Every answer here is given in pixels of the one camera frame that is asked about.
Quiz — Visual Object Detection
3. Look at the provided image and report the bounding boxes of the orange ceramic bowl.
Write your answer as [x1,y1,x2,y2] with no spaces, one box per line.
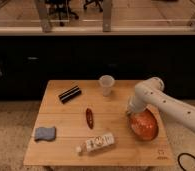
[129,109,158,141]

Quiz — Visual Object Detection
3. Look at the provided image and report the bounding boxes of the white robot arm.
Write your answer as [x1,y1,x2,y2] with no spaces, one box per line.
[127,77,195,133]

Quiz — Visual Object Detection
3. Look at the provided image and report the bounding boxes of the black striped box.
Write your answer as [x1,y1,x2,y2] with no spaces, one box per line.
[59,86,82,103]

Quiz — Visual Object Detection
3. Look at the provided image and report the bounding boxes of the red chili pepper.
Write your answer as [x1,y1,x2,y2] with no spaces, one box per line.
[86,108,94,129]

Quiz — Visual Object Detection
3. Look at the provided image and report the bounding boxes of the wooden table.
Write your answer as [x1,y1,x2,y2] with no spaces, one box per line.
[24,80,174,166]

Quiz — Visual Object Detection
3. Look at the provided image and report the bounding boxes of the white labelled bottle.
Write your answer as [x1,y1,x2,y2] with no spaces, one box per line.
[76,133,115,155]

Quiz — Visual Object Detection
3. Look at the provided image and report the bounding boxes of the blue sponge cloth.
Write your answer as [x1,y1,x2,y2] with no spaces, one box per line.
[34,127,56,141]

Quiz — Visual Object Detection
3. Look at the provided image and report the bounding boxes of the black office chair base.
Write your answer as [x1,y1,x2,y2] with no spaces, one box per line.
[82,0,104,13]

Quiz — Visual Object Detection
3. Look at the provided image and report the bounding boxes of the black office chair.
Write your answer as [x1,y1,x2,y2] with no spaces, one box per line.
[44,0,79,26]

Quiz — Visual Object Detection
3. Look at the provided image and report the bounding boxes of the black cable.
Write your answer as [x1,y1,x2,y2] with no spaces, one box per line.
[177,152,195,171]

